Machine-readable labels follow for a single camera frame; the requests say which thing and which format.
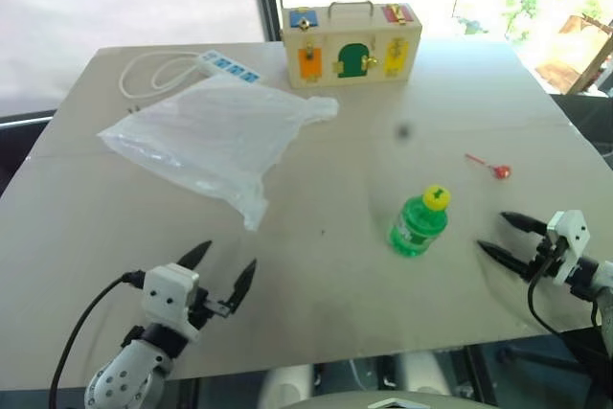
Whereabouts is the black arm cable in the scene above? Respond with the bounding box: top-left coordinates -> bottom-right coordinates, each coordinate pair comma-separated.
528,240 -> 602,337
49,271 -> 147,409

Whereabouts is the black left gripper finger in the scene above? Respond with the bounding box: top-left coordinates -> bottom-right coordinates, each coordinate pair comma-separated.
226,258 -> 259,315
176,239 -> 214,270

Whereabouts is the green plastic bottle yellow cap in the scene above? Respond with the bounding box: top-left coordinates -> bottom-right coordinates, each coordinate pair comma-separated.
388,183 -> 452,259

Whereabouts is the red lollipop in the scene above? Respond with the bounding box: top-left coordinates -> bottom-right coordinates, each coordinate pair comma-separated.
464,152 -> 512,180

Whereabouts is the white power strip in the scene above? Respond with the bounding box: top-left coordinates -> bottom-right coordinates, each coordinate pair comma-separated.
197,50 -> 263,85

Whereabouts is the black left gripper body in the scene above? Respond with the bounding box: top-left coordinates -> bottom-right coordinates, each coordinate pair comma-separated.
187,286 -> 240,331

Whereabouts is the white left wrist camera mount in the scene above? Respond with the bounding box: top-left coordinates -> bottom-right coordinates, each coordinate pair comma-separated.
142,263 -> 200,344

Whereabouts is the clear plastic bag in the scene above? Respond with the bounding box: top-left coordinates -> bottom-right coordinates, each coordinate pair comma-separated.
97,79 -> 341,233

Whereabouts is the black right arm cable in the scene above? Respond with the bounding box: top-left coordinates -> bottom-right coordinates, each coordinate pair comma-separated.
528,240 -> 602,337

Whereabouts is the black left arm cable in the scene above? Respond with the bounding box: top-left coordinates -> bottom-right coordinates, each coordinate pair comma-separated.
49,271 -> 147,409

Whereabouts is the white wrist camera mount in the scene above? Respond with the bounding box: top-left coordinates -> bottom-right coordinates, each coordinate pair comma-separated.
545,209 -> 589,286
142,263 -> 200,344

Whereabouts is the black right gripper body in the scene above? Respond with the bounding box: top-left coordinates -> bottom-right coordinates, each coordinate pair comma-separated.
525,231 -> 568,284

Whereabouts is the wooden lock box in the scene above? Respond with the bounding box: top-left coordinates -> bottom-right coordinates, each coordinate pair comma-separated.
281,0 -> 422,91

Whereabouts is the grey rounded robot body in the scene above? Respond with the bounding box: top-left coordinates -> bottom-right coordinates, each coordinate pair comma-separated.
261,349 -> 489,409

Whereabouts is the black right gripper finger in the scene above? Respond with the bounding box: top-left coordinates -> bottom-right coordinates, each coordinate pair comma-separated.
499,211 -> 548,239
476,239 -> 532,282

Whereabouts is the white power strip cord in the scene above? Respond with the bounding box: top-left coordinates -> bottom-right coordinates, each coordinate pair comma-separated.
119,51 -> 205,113

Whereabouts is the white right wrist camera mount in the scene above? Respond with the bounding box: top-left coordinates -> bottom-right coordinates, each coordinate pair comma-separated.
545,209 -> 589,286

